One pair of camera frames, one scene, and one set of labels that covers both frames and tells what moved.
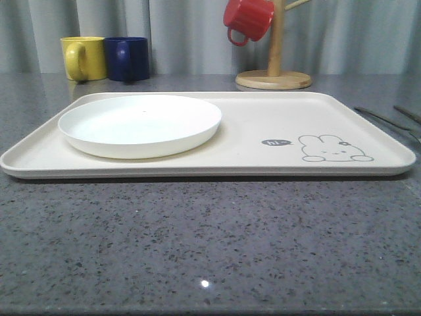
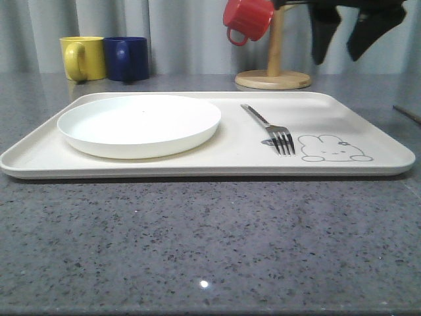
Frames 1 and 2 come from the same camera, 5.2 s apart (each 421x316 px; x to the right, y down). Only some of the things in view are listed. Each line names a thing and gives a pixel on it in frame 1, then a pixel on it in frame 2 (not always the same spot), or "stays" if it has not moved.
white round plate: x=140 y=126 stays
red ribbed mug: x=254 y=17 stays
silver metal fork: x=389 y=121 -> x=279 y=137
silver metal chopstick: x=416 y=116 stays
